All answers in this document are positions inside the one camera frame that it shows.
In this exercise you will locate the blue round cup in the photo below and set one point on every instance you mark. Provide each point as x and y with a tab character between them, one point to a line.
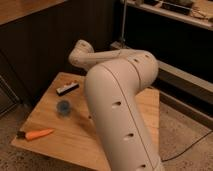
63	107

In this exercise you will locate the wooden counter top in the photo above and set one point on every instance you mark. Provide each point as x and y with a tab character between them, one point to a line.
11	10

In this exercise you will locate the metal rail base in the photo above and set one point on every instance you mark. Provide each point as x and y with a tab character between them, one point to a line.
183	91

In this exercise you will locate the orange toy carrot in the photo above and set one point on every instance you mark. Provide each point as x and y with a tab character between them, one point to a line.
31	135

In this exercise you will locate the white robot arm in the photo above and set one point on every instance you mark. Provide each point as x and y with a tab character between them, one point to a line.
112	81

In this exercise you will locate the metal vertical pole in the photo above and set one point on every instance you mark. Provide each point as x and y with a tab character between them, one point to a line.
123	24

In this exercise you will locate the wooden shelf with clutter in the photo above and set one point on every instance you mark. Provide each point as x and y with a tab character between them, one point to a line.
198	13

